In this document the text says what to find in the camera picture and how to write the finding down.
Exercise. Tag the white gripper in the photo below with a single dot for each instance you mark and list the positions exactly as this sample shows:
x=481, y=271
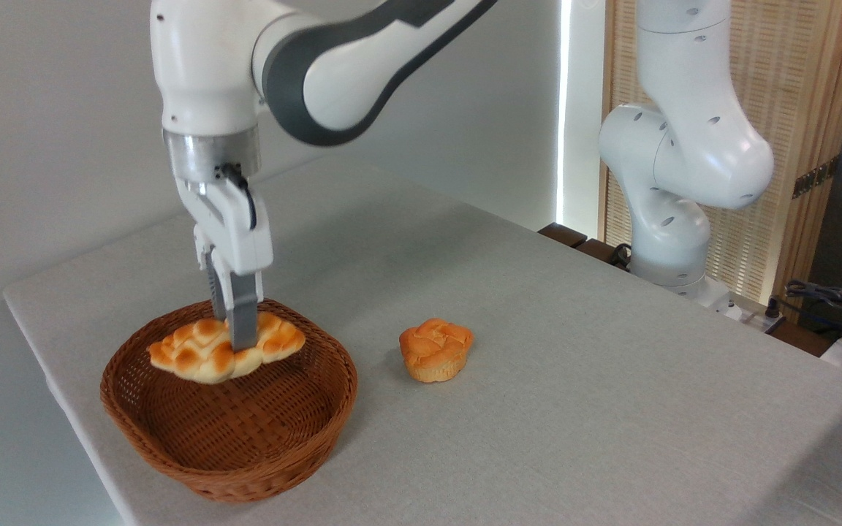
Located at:
x=234, y=234

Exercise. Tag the long braided bread loaf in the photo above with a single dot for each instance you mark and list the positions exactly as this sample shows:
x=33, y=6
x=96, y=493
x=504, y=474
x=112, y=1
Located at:
x=194, y=354

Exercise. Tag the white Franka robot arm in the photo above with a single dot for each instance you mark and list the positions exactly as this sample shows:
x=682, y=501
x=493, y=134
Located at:
x=202, y=73

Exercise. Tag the round muffin-shaped bread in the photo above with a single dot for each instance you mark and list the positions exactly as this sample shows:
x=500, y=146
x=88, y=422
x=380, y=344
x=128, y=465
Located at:
x=435, y=347

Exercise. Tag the brown wicker basket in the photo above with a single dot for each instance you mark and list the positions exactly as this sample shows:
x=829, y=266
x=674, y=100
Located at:
x=245, y=446

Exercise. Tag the dark brown wooden bench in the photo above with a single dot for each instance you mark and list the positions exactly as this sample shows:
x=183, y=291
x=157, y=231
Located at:
x=563, y=234

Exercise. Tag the grey tablecloth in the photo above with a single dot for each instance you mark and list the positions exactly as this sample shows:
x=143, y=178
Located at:
x=574, y=409

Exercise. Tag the white power strip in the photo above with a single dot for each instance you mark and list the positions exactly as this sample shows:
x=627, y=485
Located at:
x=757, y=318

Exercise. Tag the dark metal screen hinge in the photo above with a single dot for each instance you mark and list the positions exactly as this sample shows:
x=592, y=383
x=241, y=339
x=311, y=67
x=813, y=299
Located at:
x=814, y=177

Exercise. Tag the wooden-framed bamboo screen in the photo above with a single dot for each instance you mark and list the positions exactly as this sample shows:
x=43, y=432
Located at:
x=801, y=88

